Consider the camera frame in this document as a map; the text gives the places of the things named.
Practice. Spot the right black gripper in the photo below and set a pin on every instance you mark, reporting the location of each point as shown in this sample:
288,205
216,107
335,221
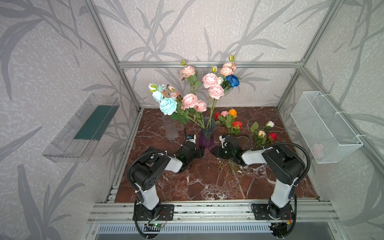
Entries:
223,150

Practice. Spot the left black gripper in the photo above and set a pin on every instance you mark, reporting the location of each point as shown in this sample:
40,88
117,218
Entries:
193,149

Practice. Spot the purple blue glass vase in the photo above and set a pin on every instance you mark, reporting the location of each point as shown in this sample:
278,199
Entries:
206,137

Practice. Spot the orange rose stem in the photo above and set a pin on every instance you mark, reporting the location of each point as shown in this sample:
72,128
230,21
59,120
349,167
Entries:
231,117

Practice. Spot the pink peony stem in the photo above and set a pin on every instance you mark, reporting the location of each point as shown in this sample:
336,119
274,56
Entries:
193,109

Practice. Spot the pale green hydrangea stem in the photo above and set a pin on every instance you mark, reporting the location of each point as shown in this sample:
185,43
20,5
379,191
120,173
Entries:
168,106

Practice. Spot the blue rose stem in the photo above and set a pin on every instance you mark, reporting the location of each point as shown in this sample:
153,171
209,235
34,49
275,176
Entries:
231,81

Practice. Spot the white rose stem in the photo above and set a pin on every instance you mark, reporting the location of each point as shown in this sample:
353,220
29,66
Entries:
220,80

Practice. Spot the pink ranunculus stem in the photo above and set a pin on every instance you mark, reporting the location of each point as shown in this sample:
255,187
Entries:
216,91

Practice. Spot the pink white carnation stem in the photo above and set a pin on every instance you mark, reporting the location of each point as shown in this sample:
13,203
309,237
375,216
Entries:
191,75

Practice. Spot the pink lisianthus flower stem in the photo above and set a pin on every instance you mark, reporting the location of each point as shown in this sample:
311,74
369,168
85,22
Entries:
228,68

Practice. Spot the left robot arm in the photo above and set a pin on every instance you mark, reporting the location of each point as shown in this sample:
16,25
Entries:
147,169

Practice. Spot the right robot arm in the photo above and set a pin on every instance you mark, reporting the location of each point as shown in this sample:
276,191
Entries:
289,162

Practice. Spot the clear frosted glass vase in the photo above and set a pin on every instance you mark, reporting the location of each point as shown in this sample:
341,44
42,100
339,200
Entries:
170,128

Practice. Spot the small pink rose stem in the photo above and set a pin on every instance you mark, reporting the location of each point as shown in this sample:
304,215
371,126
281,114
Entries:
221,118

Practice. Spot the red rose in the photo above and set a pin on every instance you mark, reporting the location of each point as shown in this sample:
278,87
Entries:
272,137

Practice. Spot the pink rose bouquet stem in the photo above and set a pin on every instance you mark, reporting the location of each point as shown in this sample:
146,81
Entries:
172,92

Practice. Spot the green circuit board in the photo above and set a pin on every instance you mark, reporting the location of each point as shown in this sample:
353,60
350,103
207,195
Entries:
155,227

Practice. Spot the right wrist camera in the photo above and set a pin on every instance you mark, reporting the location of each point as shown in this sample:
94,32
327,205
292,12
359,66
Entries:
222,139

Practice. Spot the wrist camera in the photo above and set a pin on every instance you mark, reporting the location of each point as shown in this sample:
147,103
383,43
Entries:
222,139
191,138

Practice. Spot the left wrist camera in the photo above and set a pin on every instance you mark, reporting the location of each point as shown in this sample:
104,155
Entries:
191,138

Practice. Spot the aluminium front rail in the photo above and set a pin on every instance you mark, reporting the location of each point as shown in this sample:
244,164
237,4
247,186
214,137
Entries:
236,211

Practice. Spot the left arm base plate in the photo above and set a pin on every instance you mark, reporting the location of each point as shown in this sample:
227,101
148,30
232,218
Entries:
161,212

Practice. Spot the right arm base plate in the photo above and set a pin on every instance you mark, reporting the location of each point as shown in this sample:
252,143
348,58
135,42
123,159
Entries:
272,212

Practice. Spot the white wire mesh basket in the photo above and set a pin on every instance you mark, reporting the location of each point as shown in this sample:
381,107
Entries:
324,129

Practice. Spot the clear acrylic wall shelf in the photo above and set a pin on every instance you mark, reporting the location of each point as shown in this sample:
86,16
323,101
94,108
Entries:
79,138

